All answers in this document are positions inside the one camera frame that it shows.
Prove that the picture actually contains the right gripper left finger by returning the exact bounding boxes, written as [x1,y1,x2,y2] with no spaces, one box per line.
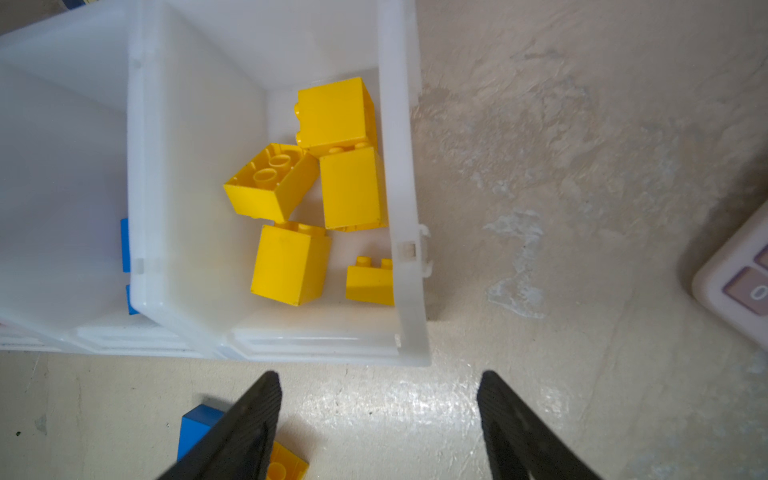
[161,371,282,479]

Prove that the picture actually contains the white three-compartment bin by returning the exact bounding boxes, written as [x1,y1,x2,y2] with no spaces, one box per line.
[1,1,431,366]

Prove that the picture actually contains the blue lego studded brick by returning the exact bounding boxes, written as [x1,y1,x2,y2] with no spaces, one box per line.
[125,284,139,315]

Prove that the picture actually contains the yellow lego brick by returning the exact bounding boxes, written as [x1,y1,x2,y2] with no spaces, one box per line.
[251,221,332,306]
[294,77,378,158]
[345,256,395,306]

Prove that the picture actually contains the small blue lego brick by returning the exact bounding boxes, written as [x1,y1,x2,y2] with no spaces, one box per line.
[120,218,131,273]

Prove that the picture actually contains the yellow lego underside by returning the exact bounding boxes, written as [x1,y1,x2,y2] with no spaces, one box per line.
[223,143,320,223]

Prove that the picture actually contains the yellow lego brick slanted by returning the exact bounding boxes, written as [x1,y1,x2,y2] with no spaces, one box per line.
[319,147,388,232]

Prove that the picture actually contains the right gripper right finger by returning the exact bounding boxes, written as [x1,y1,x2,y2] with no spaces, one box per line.
[477,370,600,480]

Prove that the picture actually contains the blue notebook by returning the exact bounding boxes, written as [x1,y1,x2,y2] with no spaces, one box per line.
[61,0,89,10]

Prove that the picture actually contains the pink calculator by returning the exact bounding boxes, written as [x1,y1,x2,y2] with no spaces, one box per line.
[692,204,767,349]

